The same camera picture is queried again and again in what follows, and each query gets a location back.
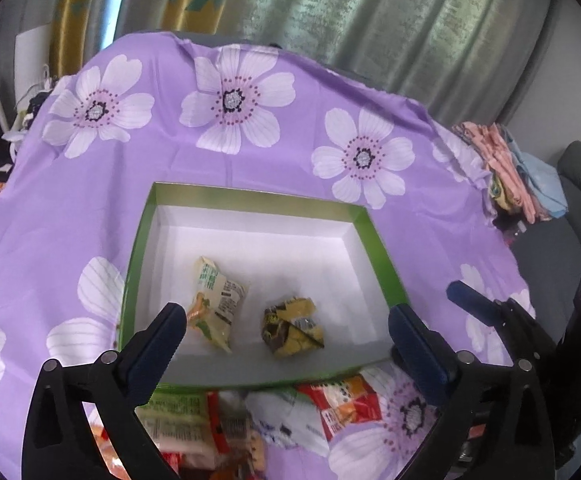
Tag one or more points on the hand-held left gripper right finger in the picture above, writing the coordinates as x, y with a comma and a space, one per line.
415, 350

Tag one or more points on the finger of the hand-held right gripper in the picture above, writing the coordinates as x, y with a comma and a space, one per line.
470, 300

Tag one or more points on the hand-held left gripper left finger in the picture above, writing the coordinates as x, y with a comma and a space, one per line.
163, 340

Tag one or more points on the pale yellow-green snack packet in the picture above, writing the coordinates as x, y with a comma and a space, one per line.
215, 300

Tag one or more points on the green and white snack packet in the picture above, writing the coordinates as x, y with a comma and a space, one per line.
175, 420

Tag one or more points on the red and orange snack packet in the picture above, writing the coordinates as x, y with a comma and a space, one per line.
345, 405

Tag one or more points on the dark yellow snack packet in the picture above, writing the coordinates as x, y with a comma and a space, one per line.
290, 330

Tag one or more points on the green box with white inside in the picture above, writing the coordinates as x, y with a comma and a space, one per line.
270, 240

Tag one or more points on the light blue cloth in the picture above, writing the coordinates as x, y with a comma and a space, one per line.
540, 180

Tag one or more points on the stack of folded clothes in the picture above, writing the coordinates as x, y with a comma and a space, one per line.
490, 150

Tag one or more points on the purple floral cloth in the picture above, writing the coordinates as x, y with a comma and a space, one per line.
270, 160

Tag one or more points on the grey-green curtain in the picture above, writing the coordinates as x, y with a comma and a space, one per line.
370, 20

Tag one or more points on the white panel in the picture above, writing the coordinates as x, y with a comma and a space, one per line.
33, 65

